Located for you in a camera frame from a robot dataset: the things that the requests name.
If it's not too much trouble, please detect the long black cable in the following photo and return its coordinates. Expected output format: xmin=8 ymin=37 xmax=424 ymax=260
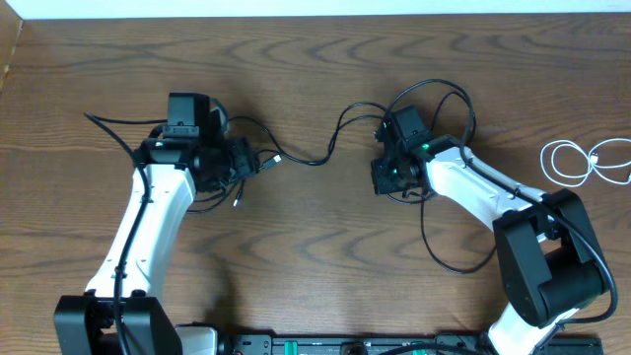
xmin=384 ymin=189 xmax=497 ymax=275

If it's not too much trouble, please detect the black usb cable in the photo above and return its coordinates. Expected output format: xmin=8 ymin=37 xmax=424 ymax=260
xmin=186 ymin=102 xmax=388 ymax=214

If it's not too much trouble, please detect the white usb cable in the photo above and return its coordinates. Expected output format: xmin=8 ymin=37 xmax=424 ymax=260
xmin=538 ymin=137 xmax=631 ymax=189

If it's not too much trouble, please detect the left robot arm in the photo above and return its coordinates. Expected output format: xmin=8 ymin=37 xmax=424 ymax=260
xmin=53 ymin=93 xmax=259 ymax=354

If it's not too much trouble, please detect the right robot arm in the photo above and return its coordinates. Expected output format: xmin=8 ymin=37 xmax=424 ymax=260
xmin=371 ymin=106 xmax=614 ymax=354

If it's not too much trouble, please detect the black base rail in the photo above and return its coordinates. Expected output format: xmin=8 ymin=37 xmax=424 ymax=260
xmin=218 ymin=332 xmax=604 ymax=355

